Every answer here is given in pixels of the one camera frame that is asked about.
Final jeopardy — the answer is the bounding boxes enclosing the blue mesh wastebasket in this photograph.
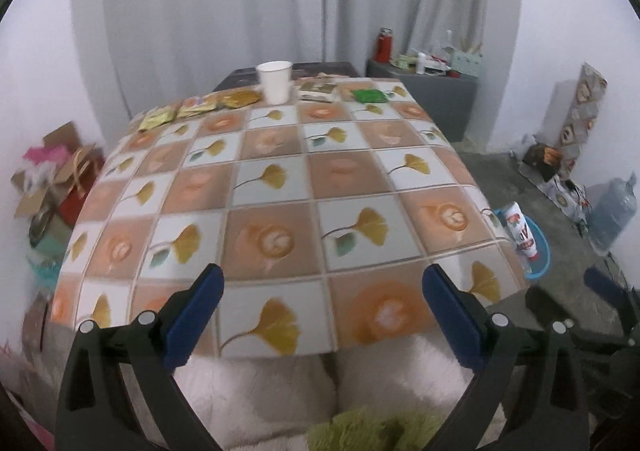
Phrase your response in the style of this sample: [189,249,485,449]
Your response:
[492,208,552,282]

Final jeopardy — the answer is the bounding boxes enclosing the pale printed flat packet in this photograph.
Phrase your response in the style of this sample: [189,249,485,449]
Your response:
[298,77,346,104]

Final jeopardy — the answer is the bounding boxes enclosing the white milk bottle red cap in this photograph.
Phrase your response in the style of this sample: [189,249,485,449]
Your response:
[501,202,541,262]

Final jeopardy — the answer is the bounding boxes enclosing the red thermos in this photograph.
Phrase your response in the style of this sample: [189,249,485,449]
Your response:
[376,27,394,64]

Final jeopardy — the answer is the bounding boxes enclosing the dark printed bag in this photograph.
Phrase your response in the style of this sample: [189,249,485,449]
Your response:
[522,143,561,182]

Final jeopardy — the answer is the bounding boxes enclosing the grey cabinet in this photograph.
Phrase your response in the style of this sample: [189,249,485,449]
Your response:
[365,58,478,144]

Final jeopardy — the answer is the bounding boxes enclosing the white paper cup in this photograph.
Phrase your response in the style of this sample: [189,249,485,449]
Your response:
[255,61,293,106]

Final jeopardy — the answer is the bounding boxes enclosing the red box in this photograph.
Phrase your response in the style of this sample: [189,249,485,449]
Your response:
[57,181,101,227]

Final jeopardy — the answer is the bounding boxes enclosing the pink plastic bag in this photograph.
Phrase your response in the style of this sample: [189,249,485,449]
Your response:
[22,146,68,176]

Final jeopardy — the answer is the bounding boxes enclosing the black glossy board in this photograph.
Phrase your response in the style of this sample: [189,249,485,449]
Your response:
[215,62,362,92]

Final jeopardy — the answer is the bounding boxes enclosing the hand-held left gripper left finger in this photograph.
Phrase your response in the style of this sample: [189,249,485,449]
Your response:
[55,263,225,451]

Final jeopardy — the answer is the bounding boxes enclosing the white fluffy blanket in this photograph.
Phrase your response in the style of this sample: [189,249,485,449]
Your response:
[170,336,501,451]

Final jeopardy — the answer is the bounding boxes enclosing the rolled patterned mat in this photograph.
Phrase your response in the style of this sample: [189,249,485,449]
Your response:
[560,62,608,182]

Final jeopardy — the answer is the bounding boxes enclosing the green fluffy cushion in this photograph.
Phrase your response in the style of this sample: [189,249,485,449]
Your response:
[306,406,446,451]

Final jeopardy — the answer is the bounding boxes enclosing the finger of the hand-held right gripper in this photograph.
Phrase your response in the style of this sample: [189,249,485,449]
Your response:
[525,283,626,349]
[584,267,640,337]

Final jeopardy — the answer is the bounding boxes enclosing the white box with power strip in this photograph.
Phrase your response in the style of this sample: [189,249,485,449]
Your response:
[540,176,593,232]

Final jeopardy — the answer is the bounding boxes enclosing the grey curtain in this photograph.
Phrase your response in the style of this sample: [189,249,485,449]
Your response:
[70,0,523,132]

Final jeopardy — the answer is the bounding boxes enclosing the large clear water jug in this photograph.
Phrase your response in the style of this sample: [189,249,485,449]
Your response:
[590,176,638,252]

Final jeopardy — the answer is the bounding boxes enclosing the open cardboard box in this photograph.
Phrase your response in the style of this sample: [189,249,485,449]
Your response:
[12,121,106,219]

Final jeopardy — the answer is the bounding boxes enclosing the yellow snack packet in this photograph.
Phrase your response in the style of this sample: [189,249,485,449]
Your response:
[217,88,263,109]
[137,106,181,132]
[177,96,221,119]

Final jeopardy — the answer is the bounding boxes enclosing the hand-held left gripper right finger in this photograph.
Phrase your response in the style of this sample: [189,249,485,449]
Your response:
[421,263,591,451]

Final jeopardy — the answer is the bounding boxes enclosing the small green packet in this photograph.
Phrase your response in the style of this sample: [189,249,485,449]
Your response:
[351,88,390,104]

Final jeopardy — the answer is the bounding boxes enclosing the green patterned holder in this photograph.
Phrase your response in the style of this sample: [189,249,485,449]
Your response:
[450,46,483,78]

